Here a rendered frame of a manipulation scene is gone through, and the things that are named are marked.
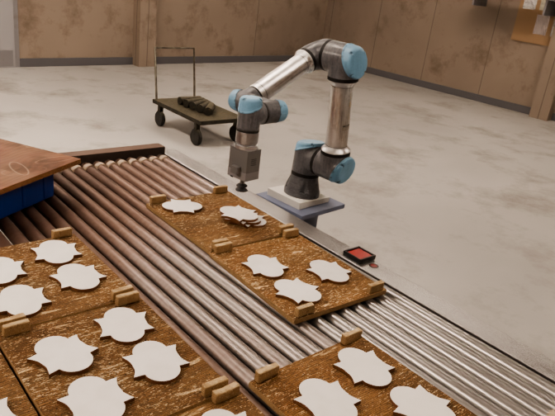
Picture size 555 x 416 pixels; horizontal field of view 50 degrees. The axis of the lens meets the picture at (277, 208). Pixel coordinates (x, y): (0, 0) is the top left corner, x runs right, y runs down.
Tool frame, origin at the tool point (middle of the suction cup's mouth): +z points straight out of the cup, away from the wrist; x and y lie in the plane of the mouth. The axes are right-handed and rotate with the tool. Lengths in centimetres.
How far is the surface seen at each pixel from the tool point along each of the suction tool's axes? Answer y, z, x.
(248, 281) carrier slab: 32.0, 11.3, -27.0
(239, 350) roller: 52, 13, -49
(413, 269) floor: -25, 105, 201
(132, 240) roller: -9.9, 13.4, -36.3
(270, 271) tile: 33.2, 10.4, -19.2
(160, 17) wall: -697, 31, 498
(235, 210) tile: -1.7, 8.4, 0.1
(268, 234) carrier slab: 14.0, 11.4, 0.6
